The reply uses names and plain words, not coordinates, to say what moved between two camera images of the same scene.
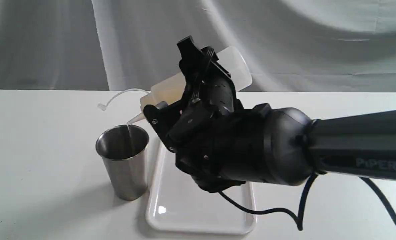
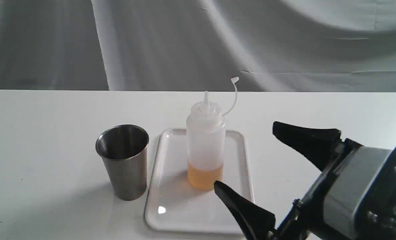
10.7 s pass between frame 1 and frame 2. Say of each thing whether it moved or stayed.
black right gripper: moved
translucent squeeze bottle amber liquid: moved
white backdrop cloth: stayed
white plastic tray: stayed
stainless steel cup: stayed
